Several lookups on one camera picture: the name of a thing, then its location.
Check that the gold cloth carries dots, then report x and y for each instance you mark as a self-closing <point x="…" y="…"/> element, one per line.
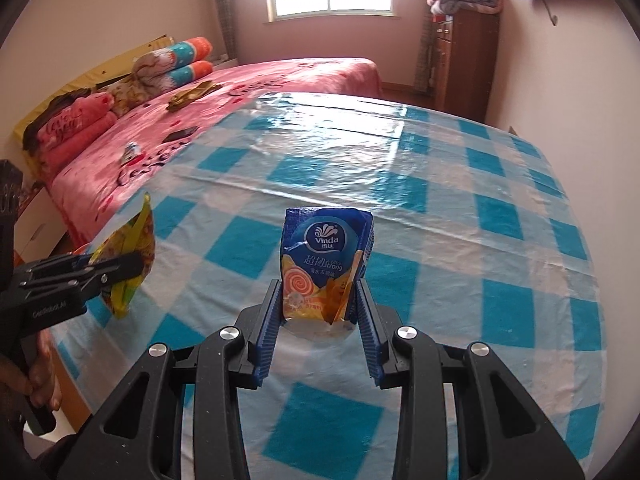
<point x="192" y="95"/>

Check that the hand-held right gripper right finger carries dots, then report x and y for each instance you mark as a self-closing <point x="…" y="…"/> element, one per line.
<point x="372" y="345"/>

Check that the black phone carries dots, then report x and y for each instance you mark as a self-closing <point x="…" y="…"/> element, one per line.
<point x="179" y="135"/>

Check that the small white bottle on bed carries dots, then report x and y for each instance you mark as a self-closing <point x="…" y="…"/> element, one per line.
<point x="131" y="154"/>

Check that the blue white checkered tablecloth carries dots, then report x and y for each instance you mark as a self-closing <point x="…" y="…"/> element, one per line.
<point x="450" y="185"/>

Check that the yellow headboard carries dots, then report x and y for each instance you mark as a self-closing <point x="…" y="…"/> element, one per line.
<point x="100" y="67"/>

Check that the grey checked curtain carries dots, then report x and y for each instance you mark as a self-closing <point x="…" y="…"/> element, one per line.
<point x="425" y="50"/>
<point x="225" y="10"/>

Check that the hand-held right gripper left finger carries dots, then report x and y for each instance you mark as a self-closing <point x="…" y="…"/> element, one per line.
<point x="267" y="345"/>

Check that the yellow snack packet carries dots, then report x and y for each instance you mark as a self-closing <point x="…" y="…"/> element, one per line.
<point x="142" y="240"/>

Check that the blue tissue packet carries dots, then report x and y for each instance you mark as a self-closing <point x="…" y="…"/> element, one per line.
<point x="325" y="245"/>

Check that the pink printed bed blanket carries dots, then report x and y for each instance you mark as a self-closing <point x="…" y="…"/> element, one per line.
<point x="280" y="75"/>

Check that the person's left hand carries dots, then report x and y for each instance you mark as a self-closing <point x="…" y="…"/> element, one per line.
<point x="45" y="380"/>

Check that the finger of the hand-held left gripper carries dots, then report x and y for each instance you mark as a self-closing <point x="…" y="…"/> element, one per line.
<point x="120" y="267"/>

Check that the red plastic bin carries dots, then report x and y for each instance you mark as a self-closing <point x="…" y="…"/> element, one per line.
<point x="82" y="249"/>

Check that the bed frame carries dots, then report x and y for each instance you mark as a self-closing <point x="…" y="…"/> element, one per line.
<point x="45" y="220"/>

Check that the wooden cabinet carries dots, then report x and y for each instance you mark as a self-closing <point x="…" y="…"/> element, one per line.
<point x="467" y="65"/>

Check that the beige floral pillow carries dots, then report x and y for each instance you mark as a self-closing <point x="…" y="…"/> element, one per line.
<point x="125" y="95"/>

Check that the folded pink blanket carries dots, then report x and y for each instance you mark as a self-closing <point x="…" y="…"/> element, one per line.
<point x="70" y="130"/>

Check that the folded teal orange quilt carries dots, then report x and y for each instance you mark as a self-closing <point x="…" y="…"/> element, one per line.
<point x="175" y="62"/>

